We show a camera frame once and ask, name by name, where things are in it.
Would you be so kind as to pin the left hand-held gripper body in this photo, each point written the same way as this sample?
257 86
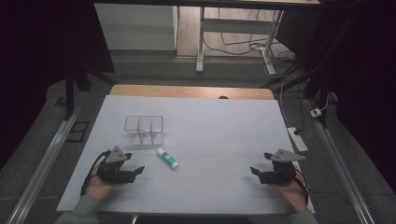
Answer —
115 174

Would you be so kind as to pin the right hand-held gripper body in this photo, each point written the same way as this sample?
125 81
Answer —
277 175

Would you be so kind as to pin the clear plastic organizer box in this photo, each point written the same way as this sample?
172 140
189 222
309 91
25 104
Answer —
144 130

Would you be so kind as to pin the green white glue stick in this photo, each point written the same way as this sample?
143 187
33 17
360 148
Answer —
167 158

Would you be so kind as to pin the person's right hand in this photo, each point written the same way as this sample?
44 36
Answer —
291 193

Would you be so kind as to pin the person's left hand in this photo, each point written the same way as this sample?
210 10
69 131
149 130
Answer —
96 188

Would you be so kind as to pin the white power strip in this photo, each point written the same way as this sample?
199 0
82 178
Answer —
297 140

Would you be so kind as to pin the white table cover sheet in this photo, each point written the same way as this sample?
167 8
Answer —
211 130

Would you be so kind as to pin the small white adapter box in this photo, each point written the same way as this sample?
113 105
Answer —
316 113

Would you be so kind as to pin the black stand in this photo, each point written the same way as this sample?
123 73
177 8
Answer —
70 90
320 81

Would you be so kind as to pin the dark curtain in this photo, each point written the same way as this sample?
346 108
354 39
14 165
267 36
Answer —
364 77
34 62

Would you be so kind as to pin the white cabinet panel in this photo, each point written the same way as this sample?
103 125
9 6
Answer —
137 26

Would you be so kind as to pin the black floor frame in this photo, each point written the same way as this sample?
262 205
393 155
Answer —
77 131

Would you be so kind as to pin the metal floor rail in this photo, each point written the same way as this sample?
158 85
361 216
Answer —
43 168
339 168

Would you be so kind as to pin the white desk frame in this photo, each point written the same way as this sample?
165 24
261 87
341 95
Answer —
236 25

